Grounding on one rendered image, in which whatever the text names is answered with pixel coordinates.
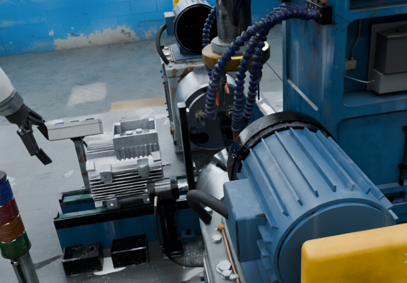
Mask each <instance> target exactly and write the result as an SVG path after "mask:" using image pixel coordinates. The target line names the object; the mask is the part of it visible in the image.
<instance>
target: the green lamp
mask: <svg viewBox="0 0 407 283"><path fill-rule="evenodd" d="M29 246H30V241H29V239H28V236H27V232H26V230H24V232H23V234H22V235H20V236H19V237H18V238H16V239H14V240H12V241H7V242H0V250H1V253H2V254H3V255H4V256H5V257H9V258H10V257H15V256H18V255H21V254H23V253H24V252H25V251H26V250H27V249H28V248H29Z"/></svg>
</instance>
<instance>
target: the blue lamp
mask: <svg viewBox="0 0 407 283"><path fill-rule="evenodd" d="M12 197H13V191H12V188H11V185H10V183H9V180H8V176H7V178H6V179H5V181H4V182H2V183H1V184H0V205H3V204H5V203H6V202H8V201H9V200H11V198H12Z"/></svg>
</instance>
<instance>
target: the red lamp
mask: <svg viewBox="0 0 407 283"><path fill-rule="evenodd" d="M18 214H19V209H18V206H17V203H16V200H15V197H14V195H13V197H12V198H11V200H9V201H8V202H6V203H5V204H3V205H0V225H1V224H6V223H8V222H10V221H12V220H14V219H15V218H16V217H17V216H18Z"/></svg>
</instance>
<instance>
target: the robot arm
mask: <svg viewBox="0 0 407 283"><path fill-rule="evenodd" d="M23 102H24V100H23V98H22V97H21V95H20V94H19V93H18V92H17V91H16V89H15V88H14V87H13V86H12V84H11V82H10V80H9V78H8V77H7V75H6V74H5V73H4V71H3V70H2V69H1V68H0V115H1V116H4V117H5V118H6V119H7V120H8V121H9V122H10V123H11V124H17V126H18V127H19V130H17V131H16V132H17V134H18V135H19V137H20V138H21V139H22V141H23V143H24V145H25V147H26V149H27V150H28V152H29V154H30V156H34V155H35V156H36V157H37V158H38V159H39V160H40V161H41V162H42V163H43V164H44V165H47V164H49V163H52V160H51V159H50V158H49V157H48V155H47V154H46V153H45V152H44V151H43V150H42V148H39V147H38V144H37V142H36V139H35V137H34V135H33V129H32V125H37V129H38V130H39V131H40V132H41V133H42V134H43V135H44V137H45V138H46V139H47V140H48V131H47V126H46V125H45V124H44V123H45V120H42V119H43V117H42V116H41V115H39V114H37V113H36V112H34V111H33V110H31V109H30V108H29V107H28V106H26V105H25V104H24V103H23ZM27 131H29V132H27Z"/></svg>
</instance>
